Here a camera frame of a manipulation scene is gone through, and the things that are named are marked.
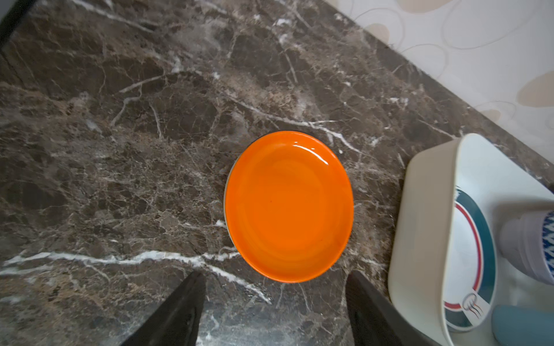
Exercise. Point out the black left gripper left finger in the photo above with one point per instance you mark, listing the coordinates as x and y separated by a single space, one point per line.
176 321

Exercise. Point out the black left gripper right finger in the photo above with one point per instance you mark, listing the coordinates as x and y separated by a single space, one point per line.
374 320

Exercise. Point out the orange sunburst patterned plate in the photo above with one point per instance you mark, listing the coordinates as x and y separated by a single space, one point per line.
471 267

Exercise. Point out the blue mug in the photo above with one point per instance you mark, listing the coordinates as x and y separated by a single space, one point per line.
513 325

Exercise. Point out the purple bowl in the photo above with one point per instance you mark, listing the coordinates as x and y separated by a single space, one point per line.
527 243

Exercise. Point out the white plastic bin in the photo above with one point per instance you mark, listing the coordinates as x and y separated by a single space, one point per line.
502 190

